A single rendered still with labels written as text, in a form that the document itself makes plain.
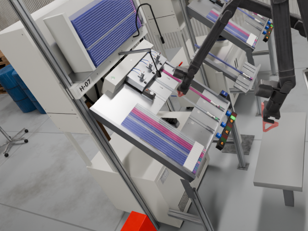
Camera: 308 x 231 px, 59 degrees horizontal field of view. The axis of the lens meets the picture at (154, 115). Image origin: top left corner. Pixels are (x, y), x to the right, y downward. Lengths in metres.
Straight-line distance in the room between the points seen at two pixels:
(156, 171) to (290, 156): 0.82
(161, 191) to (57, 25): 1.19
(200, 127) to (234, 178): 0.82
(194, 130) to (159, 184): 0.43
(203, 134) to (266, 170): 0.42
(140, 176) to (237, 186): 0.89
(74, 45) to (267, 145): 1.26
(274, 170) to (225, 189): 0.80
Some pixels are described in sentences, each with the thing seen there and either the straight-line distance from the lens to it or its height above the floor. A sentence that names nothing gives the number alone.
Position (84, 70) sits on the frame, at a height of 1.40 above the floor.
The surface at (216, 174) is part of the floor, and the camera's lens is 2.52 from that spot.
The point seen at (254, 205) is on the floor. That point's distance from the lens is 2.29.
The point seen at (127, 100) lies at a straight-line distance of 1.68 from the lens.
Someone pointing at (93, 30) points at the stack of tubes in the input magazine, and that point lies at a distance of 1.58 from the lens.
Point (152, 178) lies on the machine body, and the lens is 1.82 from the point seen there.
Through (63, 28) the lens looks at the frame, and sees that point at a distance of 1.50.
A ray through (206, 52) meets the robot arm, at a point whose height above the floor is 1.23.
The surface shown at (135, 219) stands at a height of 0.78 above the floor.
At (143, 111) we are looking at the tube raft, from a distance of 1.66.
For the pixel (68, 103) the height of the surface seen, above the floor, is 1.25.
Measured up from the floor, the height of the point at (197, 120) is 0.81.
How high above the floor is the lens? 1.89
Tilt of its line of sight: 33 degrees down
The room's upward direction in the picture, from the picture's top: 25 degrees counter-clockwise
